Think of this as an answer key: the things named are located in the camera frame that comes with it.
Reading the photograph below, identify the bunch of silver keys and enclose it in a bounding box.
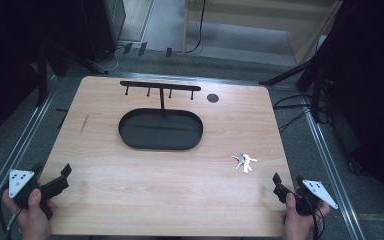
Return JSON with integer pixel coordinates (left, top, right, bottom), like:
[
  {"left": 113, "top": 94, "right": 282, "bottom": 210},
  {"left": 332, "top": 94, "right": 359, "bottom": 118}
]
[{"left": 230, "top": 153, "right": 259, "bottom": 174}]

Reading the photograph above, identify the black metal stand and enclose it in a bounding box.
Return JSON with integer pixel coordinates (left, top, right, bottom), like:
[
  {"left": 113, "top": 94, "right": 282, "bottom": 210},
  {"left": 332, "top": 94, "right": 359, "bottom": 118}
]
[
  {"left": 258, "top": 54, "right": 336, "bottom": 125},
  {"left": 34, "top": 39, "right": 109, "bottom": 108}
]

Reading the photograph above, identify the white cable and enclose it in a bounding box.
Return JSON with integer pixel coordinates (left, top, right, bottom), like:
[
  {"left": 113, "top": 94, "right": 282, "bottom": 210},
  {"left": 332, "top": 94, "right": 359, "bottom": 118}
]
[{"left": 92, "top": 45, "right": 125, "bottom": 73}]

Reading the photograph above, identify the person's left hand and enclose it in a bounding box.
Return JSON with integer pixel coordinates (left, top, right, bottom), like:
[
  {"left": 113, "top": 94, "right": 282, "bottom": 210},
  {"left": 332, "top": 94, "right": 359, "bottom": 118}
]
[{"left": 1, "top": 187, "right": 53, "bottom": 240}]

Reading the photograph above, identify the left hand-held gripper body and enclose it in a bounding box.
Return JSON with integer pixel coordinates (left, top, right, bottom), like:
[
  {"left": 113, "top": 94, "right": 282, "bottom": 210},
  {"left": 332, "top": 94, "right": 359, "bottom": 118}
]
[{"left": 7, "top": 169, "right": 54, "bottom": 221}]

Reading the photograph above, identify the left hand-held gripper cable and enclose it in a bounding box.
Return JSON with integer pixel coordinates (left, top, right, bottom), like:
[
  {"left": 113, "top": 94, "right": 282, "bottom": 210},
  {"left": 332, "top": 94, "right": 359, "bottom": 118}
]
[{"left": 0, "top": 186, "right": 25, "bottom": 240}]

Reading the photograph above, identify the aluminium floor rail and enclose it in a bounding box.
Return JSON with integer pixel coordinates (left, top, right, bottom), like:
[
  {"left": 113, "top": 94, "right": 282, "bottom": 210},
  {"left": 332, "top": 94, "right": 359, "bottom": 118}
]
[
  {"left": 0, "top": 74, "right": 59, "bottom": 231},
  {"left": 302, "top": 99, "right": 368, "bottom": 240}
]

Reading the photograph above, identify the person's right hand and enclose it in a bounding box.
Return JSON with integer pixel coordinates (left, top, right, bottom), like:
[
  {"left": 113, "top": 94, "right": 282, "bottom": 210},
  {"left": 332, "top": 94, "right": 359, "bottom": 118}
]
[{"left": 281, "top": 192, "right": 332, "bottom": 240}]

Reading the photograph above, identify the hand-held gripper cable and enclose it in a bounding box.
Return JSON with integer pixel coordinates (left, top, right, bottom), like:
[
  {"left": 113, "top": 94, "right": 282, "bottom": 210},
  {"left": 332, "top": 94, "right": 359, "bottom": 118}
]
[
  {"left": 0, "top": 186, "right": 25, "bottom": 240},
  {"left": 308, "top": 196, "right": 327, "bottom": 240}
]

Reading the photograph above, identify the right hand-held gripper cable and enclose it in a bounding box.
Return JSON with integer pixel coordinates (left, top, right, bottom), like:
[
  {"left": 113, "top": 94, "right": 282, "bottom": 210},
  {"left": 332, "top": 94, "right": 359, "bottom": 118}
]
[{"left": 308, "top": 196, "right": 327, "bottom": 240}]

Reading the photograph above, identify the black cable bundle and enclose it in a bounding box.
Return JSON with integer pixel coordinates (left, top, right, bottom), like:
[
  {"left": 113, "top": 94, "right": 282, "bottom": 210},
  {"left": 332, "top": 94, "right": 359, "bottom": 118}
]
[{"left": 272, "top": 93, "right": 333, "bottom": 133}]

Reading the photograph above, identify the black key rack with tray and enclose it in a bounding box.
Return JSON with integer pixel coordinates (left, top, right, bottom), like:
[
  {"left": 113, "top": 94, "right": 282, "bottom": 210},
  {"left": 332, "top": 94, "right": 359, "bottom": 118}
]
[{"left": 117, "top": 80, "right": 204, "bottom": 151}]

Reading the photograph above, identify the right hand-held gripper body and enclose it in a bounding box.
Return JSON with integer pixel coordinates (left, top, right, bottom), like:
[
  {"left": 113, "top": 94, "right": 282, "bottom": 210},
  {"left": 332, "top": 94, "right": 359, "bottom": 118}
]
[{"left": 294, "top": 179, "right": 340, "bottom": 217}]

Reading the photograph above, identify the dark cabinet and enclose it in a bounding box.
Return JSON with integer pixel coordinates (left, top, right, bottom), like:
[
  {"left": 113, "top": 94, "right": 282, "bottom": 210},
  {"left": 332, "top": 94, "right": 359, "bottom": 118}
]
[{"left": 79, "top": 0, "right": 127, "bottom": 62}]

